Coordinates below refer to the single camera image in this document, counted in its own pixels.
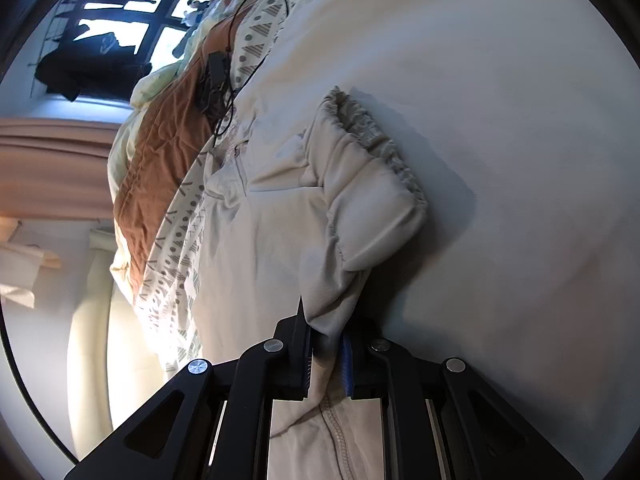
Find brown and cream quilt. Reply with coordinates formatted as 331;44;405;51
107;0;281;311

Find window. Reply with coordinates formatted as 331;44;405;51
30;0;223;106

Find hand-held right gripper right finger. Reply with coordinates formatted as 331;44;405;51
342;316;583;480

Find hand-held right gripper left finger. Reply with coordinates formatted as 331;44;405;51
64;296;315;480

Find beige hanging cloth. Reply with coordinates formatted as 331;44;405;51
0;216;62;308

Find black power adapter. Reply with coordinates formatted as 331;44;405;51
196;51;232;114

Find pink curtain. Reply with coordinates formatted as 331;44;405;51
0;116;120;222

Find white bed sheet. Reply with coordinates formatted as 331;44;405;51
190;0;640;480

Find cream padded bed frame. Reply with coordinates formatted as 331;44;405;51
66;227;168;463

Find dark hanging clothes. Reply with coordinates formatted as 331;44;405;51
34;31;154;103

